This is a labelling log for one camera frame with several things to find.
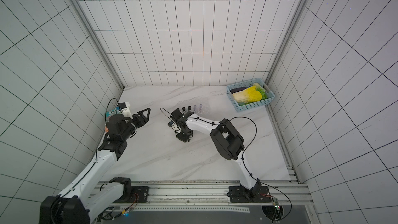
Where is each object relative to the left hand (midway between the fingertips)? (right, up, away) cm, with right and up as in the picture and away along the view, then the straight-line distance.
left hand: (146, 113), depth 82 cm
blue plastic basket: (+58, +17, +32) cm, 68 cm away
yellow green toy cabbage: (+65, +11, +22) cm, 70 cm away
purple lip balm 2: (+29, +3, +19) cm, 35 cm away
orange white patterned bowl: (-7, -4, -24) cm, 25 cm away
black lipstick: (+18, +2, +16) cm, 24 cm away
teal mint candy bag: (-31, -1, +21) cm, 37 cm away
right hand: (+17, -17, +11) cm, 26 cm away
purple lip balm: (+25, +3, +18) cm, 32 cm away
